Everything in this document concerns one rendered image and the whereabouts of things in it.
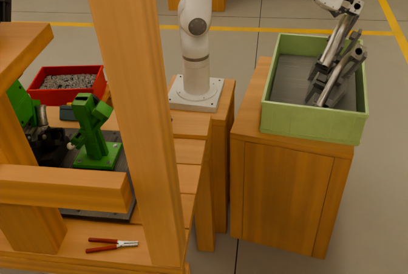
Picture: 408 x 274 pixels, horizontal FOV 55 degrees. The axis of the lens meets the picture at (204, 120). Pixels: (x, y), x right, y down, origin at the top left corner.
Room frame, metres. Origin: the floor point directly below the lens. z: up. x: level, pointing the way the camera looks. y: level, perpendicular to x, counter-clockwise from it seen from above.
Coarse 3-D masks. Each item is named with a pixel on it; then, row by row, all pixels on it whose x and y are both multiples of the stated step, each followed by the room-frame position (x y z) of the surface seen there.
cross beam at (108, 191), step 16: (0, 176) 0.63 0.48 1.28; (16, 176) 0.63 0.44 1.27; (32, 176) 0.62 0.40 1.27; (48, 176) 0.62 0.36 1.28; (64, 176) 0.62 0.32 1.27; (80, 176) 0.62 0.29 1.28; (96, 176) 0.61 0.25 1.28; (112, 176) 0.61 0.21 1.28; (0, 192) 0.62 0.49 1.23; (16, 192) 0.62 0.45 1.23; (32, 192) 0.61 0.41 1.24; (48, 192) 0.60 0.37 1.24; (64, 192) 0.60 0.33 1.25; (80, 192) 0.59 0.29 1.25; (96, 192) 0.58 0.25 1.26; (112, 192) 0.58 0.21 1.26; (128, 192) 0.60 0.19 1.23; (80, 208) 0.59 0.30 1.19; (96, 208) 0.58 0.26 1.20; (112, 208) 0.58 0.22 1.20; (128, 208) 0.58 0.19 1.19
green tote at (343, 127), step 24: (288, 48) 1.83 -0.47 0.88; (312, 48) 1.79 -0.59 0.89; (360, 72) 1.50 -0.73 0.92; (264, 96) 1.31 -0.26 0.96; (360, 96) 1.35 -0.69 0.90; (264, 120) 1.27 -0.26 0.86; (288, 120) 1.24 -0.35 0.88; (312, 120) 1.21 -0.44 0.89; (336, 120) 1.18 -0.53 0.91; (360, 120) 1.16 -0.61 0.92; (360, 144) 1.15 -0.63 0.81
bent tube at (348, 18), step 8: (360, 0) 1.45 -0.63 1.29; (352, 8) 1.43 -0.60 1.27; (360, 8) 1.43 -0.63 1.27; (352, 16) 1.48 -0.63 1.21; (344, 24) 1.50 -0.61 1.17; (344, 32) 1.49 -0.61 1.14; (336, 40) 1.46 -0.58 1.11; (336, 48) 1.44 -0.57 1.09; (328, 56) 1.42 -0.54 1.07; (328, 64) 1.39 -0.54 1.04
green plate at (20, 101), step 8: (16, 80) 1.16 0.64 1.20; (8, 88) 1.11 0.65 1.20; (16, 88) 1.14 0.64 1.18; (8, 96) 1.09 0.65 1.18; (16, 96) 1.12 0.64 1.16; (24, 96) 1.15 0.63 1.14; (16, 104) 1.10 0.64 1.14; (24, 104) 1.12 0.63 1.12; (16, 112) 1.07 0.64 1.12; (24, 112) 1.10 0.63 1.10; (32, 112) 1.13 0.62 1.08; (24, 120) 1.08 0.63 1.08
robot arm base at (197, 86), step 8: (184, 64) 1.46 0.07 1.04; (192, 64) 1.44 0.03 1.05; (200, 64) 1.44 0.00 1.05; (208, 64) 1.47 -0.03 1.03; (184, 72) 1.47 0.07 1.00; (192, 72) 1.44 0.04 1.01; (200, 72) 1.44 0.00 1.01; (208, 72) 1.47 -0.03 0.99; (184, 80) 1.47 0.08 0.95; (192, 80) 1.44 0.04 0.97; (200, 80) 1.44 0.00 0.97; (208, 80) 1.47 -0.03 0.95; (176, 88) 1.50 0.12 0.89; (184, 88) 1.48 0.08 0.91; (192, 88) 1.44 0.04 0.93; (200, 88) 1.44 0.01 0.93; (208, 88) 1.47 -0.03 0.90; (216, 88) 1.48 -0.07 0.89; (184, 96) 1.43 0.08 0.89; (192, 96) 1.43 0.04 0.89; (200, 96) 1.43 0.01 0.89; (208, 96) 1.42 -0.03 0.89
